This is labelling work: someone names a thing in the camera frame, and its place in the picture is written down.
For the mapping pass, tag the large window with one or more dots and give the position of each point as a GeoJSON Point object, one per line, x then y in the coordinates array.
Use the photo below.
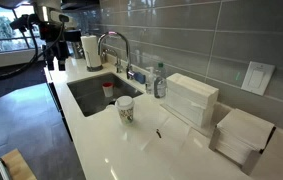
{"type": "Point", "coordinates": [1, 33]}

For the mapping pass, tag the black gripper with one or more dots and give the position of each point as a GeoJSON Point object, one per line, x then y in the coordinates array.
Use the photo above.
{"type": "Point", "coordinates": [52, 38]}

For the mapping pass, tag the white cup with red inside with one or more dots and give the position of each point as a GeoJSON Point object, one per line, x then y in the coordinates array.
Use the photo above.
{"type": "Point", "coordinates": [107, 90]}

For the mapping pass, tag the grey metal napkin holder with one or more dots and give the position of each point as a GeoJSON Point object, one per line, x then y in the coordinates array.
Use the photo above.
{"type": "Point", "coordinates": [251, 161]}

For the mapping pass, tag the small dark stick piece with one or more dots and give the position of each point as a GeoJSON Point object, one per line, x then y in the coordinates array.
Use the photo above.
{"type": "Point", "coordinates": [158, 133]}

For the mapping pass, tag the black coffee appliance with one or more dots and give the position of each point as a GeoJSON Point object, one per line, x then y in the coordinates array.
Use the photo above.
{"type": "Point", "coordinates": [73, 41]}

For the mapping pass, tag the white folded paper towel stack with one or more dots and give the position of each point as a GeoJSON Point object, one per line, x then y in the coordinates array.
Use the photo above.
{"type": "Point", "coordinates": [191, 98]}

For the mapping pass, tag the clear bottle with green cap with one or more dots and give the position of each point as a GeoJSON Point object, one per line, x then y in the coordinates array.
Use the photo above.
{"type": "Point", "coordinates": [160, 85]}

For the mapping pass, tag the blue sponge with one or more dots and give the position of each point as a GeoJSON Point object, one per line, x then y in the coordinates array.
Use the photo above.
{"type": "Point", "coordinates": [140, 78]}

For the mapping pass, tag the printed paper cup with lid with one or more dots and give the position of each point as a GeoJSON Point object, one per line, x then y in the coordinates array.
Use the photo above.
{"type": "Point", "coordinates": [126, 111]}

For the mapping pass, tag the dark wood cabinet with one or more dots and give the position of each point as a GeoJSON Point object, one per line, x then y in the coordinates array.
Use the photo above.
{"type": "Point", "coordinates": [56, 96]}

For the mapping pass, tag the white paper towel roll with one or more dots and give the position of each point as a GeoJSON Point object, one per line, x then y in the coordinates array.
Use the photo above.
{"type": "Point", "coordinates": [91, 50]}

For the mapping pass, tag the small chrome water tap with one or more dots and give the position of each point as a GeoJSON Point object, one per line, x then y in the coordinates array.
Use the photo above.
{"type": "Point", "coordinates": [118, 63]}

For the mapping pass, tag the stainless steel sink basin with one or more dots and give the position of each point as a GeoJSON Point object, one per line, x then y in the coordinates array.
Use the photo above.
{"type": "Point", "coordinates": [87, 96]}

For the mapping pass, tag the white napkin stack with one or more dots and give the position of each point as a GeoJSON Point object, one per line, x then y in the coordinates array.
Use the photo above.
{"type": "Point", "coordinates": [244, 130]}

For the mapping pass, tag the tall chrome gooseneck faucet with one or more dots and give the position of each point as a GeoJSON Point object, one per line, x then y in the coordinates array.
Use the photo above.
{"type": "Point", "coordinates": [126, 50]}

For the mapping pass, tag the clear soap pump dispenser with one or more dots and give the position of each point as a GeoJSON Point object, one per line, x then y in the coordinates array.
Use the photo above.
{"type": "Point", "coordinates": [150, 83]}

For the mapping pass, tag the light wooden block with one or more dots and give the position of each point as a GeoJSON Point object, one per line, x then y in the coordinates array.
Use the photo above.
{"type": "Point", "coordinates": [17, 166]}

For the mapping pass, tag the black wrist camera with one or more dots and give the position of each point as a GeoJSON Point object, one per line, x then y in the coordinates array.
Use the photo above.
{"type": "Point", "coordinates": [22, 22]}

